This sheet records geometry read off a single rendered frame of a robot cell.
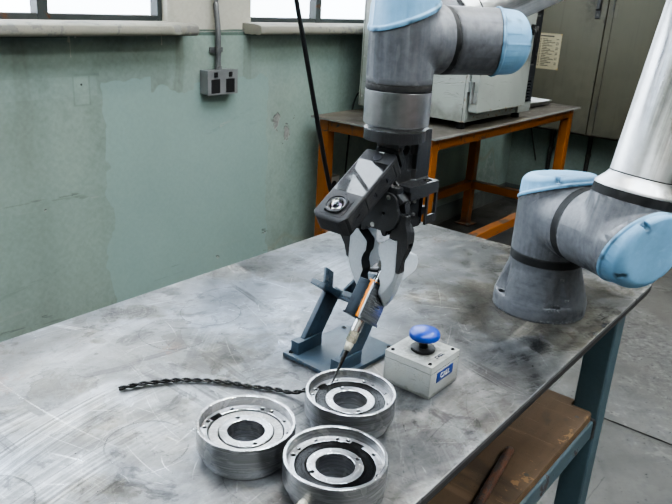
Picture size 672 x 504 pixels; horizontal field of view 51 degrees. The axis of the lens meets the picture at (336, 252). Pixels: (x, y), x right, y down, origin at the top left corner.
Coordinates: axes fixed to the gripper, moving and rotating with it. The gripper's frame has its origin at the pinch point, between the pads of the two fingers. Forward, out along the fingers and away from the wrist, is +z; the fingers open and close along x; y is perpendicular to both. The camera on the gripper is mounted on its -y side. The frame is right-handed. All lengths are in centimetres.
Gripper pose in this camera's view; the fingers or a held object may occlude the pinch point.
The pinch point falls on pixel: (371, 293)
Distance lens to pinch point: 86.3
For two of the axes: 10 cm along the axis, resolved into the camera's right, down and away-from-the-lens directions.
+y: 6.6, -2.3, 7.2
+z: -0.5, 9.4, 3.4
